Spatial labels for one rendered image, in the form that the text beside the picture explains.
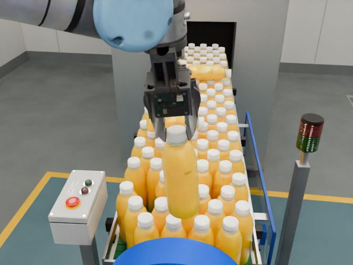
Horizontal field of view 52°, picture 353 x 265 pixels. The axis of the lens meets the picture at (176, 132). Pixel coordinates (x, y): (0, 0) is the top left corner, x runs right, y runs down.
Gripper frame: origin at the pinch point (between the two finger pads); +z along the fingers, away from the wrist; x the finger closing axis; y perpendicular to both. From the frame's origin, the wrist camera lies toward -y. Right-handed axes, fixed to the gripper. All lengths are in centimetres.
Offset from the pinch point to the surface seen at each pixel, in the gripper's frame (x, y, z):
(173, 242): -1.9, 14.0, 14.6
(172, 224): -4.0, -2.4, 30.3
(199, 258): 2.8, 17.2, 15.3
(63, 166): -110, -163, 152
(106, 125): -88, -231, 162
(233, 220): 11.1, -3.9, 31.9
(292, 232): 33, -23, 64
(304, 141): 34, -27, 27
